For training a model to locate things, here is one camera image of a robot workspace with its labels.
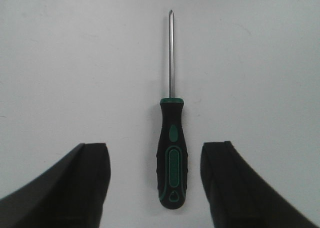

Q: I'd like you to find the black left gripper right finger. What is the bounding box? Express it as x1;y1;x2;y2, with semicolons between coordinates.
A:
200;141;316;227

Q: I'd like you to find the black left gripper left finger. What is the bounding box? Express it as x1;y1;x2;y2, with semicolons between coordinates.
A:
0;143;111;227

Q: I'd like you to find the cross screwdriver black green handle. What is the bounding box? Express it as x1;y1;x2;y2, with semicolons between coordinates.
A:
156;10;188;209

